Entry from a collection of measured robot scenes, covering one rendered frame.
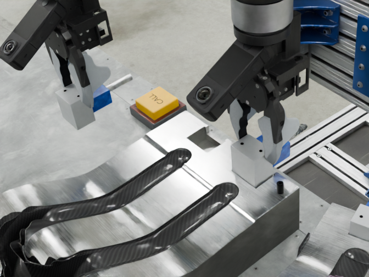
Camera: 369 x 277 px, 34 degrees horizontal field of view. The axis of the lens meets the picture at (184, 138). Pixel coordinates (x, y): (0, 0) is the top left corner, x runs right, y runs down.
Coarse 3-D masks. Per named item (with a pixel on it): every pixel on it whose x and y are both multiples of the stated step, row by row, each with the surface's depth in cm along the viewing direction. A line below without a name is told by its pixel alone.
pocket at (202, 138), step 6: (204, 126) 99; (198, 132) 99; (204, 132) 100; (192, 138) 99; (198, 138) 100; (204, 138) 101; (210, 138) 100; (216, 138) 99; (198, 144) 100; (204, 144) 100; (210, 144) 100; (216, 144) 99; (204, 150) 99; (210, 150) 99
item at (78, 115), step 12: (72, 84) 101; (120, 84) 104; (60, 96) 98; (72, 96) 98; (96, 96) 100; (108, 96) 101; (60, 108) 102; (72, 108) 97; (84, 108) 99; (96, 108) 101; (72, 120) 99; (84, 120) 100
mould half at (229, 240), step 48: (144, 144) 98; (192, 144) 96; (48, 192) 88; (96, 192) 91; (192, 192) 89; (240, 192) 87; (288, 192) 86; (48, 240) 79; (96, 240) 80; (192, 240) 82; (240, 240) 83
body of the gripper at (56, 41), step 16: (64, 0) 88; (80, 0) 90; (96, 0) 91; (64, 16) 89; (80, 16) 91; (96, 16) 91; (64, 32) 89; (80, 32) 90; (96, 32) 94; (64, 48) 90; (80, 48) 93
